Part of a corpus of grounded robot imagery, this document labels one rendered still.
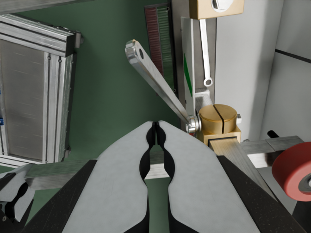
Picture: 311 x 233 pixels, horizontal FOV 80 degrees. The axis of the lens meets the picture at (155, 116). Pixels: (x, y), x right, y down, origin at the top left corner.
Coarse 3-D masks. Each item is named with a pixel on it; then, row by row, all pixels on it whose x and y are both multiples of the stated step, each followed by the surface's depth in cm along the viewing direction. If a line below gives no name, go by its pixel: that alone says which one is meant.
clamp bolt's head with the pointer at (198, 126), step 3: (195, 117) 26; (198, 117) 26; (195, 120) 26; (198, 120) 26; (198, 123) 25; (186, 126) 26; (198, 126) 25; (186, 129) 26; (198, 129) 26; (192, 135) 33
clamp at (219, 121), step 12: (204, 108) 27; (216, 108) 26; (228, 108) 26; (204, 120) 25; (216, 120) 24; (228, 120) 24; (240, 120) 26; (204, 132) 25; (216, 132) 24; (228, 132) 24; (240, 132) 24
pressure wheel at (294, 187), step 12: (300, 144) 25; (288, 156) 24; (300, 156) 23; (276, 168) 26; (288, 168) 24; (300, 168) 23; (276, 180) 27; (288, 180) 24; (300, 180) 24; (288, 192) 25; (300, 192) 25
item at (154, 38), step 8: (152, 8) 32; (152, 16) 32; (152, 24) 33; (152, 32) 34; (152, 40) 34; (152, 48) 35; (152, 56) 36; (160, 56) 36; (160, 64) 37; (160, 72) 37
